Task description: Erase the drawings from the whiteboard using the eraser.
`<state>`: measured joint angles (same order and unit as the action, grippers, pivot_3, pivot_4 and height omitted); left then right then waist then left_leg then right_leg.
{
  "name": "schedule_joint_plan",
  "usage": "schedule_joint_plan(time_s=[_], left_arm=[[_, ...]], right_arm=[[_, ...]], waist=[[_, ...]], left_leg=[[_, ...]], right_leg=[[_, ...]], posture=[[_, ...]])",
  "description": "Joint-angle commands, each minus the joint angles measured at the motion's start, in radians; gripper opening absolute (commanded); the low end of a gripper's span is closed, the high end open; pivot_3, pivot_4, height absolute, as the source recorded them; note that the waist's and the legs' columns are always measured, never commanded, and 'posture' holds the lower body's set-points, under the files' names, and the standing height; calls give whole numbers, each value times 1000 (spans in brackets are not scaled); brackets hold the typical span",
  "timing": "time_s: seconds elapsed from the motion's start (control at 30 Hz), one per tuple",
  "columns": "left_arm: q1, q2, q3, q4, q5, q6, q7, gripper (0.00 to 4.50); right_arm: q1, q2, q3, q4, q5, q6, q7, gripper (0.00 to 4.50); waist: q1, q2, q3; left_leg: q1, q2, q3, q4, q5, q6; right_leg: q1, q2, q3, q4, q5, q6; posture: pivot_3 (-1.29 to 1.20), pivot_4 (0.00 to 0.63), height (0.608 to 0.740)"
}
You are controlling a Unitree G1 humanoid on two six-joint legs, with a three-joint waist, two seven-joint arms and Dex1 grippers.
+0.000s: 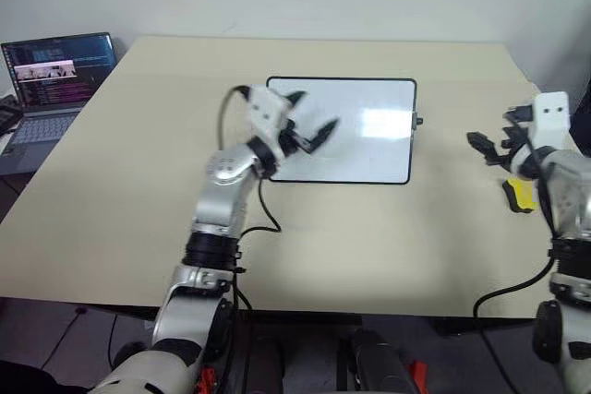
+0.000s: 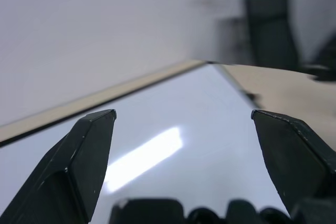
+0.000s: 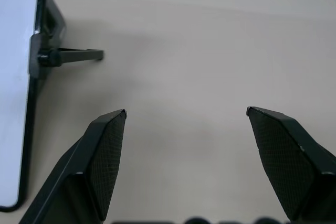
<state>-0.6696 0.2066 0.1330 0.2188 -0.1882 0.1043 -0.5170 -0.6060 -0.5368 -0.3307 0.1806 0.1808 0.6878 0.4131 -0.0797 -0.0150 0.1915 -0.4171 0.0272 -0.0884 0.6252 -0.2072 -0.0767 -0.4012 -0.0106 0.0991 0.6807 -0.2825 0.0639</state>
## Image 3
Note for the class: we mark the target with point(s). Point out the black-framed whiteboard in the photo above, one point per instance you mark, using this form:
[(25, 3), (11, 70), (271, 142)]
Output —
[(14, 77)]

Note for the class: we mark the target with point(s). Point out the black whiteboard stand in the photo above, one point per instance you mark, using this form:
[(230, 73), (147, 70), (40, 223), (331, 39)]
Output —
[(76, 54)]

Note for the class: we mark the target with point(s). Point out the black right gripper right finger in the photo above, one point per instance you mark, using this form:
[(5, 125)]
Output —
[(294, 166)]

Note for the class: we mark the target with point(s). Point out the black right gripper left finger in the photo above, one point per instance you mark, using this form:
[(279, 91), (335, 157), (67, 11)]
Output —
[(86, 176)]

